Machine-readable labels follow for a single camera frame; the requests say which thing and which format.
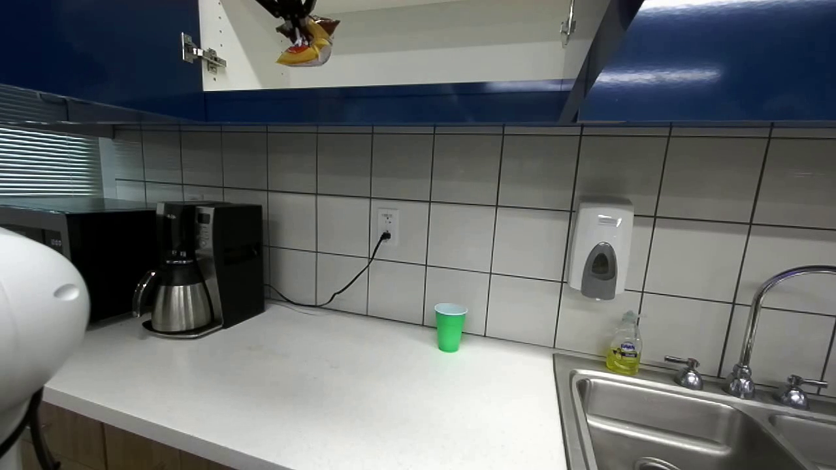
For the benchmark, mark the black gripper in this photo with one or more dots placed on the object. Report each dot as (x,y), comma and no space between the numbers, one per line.
(288,7)

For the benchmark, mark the black microwave oven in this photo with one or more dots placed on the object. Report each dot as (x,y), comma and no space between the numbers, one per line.
(113,244)

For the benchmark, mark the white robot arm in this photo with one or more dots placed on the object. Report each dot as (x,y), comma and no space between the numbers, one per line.
(43,295)

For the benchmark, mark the steel coffee carafe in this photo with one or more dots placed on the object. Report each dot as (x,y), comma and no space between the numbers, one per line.
(173,299)

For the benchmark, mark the stainless steel double sink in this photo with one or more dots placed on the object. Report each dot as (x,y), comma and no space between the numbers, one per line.
(653,424)

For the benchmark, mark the steel coffee maker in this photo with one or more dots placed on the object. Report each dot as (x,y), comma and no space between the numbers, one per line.
(228,245)

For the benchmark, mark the yellow dish soap bottle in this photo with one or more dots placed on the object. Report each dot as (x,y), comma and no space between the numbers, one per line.
(623,352)

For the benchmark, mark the blue upper cabinet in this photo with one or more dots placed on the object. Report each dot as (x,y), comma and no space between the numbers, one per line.
(438,60)

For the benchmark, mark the open blue cabinet door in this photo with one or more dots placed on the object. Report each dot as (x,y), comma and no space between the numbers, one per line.
(591,34)

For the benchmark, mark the yellow red snack packet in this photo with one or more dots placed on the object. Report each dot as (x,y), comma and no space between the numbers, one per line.
(309,39)

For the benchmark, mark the green plastic cup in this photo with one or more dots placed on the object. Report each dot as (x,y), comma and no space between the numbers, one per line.
(450,323)

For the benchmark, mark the white wall soap dispenser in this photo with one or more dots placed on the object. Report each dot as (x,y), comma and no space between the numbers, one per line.
(603,249)

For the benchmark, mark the white wall outlet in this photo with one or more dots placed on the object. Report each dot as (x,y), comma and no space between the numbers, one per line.
(388,225)

